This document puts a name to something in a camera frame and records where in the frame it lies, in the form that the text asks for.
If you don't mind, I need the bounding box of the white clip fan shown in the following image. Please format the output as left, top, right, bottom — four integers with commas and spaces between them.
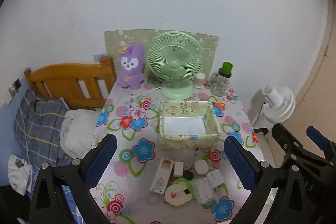
248, 84, 296, 127

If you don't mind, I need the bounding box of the cream bear-shaped case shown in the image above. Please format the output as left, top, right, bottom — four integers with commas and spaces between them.
164, 183, 195, 206

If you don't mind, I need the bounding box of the green desk fan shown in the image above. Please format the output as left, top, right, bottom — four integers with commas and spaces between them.
147, 31, 203, 101

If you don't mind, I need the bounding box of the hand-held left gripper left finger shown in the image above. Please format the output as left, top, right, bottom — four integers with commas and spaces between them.
29, 133, 118, 224

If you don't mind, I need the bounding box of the purple plush bunny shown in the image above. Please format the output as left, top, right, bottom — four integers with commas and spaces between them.
116, 45, 146, 90

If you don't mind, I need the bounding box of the white power strip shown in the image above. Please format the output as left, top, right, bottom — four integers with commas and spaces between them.
150, 157, 175, 194

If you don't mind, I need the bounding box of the round white lid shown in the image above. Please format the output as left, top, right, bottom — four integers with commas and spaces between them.
194, 160, 209, 176

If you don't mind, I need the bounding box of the grey plaid pillow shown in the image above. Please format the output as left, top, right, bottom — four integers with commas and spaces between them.
13, 88, 76, 169

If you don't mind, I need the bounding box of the white and black cloth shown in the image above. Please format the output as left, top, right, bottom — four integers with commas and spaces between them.
7, 154, 33, 195

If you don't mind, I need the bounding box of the glass jar mug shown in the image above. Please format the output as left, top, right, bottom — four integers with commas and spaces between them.
209, 72, 231, 97

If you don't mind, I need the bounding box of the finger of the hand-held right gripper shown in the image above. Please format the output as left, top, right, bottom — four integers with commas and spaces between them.
306, 126, 336, 161
272, 123, 305, 169

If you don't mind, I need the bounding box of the white fan cable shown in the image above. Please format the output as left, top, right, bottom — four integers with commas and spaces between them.
130, 84, 171, 97

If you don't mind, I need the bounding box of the floral tablecloth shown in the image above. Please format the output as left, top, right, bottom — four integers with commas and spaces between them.
88, 80, 265, 224

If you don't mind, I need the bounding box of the white plug adapter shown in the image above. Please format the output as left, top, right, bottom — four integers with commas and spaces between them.
173, 160, 184, 178

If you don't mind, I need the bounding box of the white crumpled cloth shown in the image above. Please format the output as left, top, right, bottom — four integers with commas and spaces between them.
60, 109, 101, 159

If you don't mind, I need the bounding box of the wooden chair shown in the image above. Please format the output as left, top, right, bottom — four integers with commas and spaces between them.
24, 56, 117, 110

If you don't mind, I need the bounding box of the cotton swab container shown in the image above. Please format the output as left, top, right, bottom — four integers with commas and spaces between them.
194, 72, 206, 88

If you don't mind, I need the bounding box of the small white box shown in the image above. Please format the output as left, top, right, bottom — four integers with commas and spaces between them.
206, 170, 223, 189

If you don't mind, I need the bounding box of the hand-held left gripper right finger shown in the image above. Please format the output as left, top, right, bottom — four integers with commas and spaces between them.
224, 135, 318, 224

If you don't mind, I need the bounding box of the green plastic cup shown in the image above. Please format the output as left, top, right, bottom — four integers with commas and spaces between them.
222, 62, 234, 75

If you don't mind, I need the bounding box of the green round case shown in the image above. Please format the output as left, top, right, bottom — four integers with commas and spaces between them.
173, 178, 196, 199

